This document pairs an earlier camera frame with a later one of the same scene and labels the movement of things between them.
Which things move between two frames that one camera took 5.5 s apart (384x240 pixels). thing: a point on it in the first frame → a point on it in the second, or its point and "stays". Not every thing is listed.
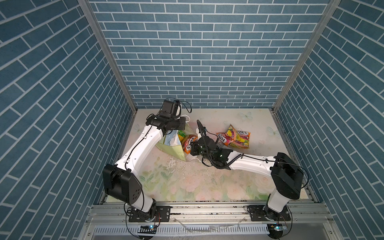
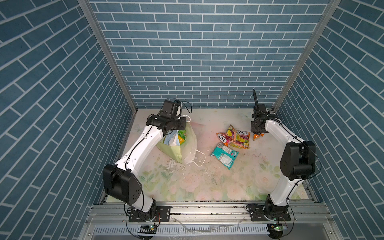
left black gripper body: [179, 121] stays
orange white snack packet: [186, 140] → [256, 136]
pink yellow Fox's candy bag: [231, 135] stays
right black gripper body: [198, 149] → [254, 129]
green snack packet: [181, 134] stays
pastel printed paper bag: [170, 142] stays
